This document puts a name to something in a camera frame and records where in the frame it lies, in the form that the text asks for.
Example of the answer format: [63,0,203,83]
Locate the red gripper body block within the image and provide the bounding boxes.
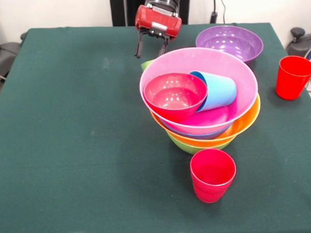
[134,3,183,40]

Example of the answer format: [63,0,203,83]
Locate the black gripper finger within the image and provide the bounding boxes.
[133,30,146,59]
[159,35,171,56]

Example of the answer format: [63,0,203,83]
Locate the green cup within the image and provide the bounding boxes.
[140,59,156,71]

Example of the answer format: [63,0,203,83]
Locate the large magenta bowl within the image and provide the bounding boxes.
[138,45,260,137]

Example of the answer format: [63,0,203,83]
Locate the small crimson pink bowl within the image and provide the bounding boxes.
[143,71,209,124]

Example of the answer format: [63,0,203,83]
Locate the blue cup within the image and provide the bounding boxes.
[189,68,238,113]

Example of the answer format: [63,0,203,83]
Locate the blue bowl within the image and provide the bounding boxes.
[160,118,232,142]

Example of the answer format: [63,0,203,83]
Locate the green bowl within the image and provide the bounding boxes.
[168,130,233,156]

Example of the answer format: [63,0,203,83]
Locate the large orange bowl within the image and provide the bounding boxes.
[149,94,263,150]

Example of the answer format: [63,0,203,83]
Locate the purple bowl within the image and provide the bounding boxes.
[195,24,265,65]

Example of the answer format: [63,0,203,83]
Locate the red cup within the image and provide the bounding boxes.
[274,55,311,101]

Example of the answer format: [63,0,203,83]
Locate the crimson pink cup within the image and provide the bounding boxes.
[189,147,237,204]

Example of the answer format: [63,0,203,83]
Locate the dark green tablecloth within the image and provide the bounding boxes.
[0,18,311,233]

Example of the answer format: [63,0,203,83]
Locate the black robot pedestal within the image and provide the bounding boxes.
[110,0,191,28]

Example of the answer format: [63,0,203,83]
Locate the black hanging cable with plug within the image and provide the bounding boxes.
[209,0,227,25]

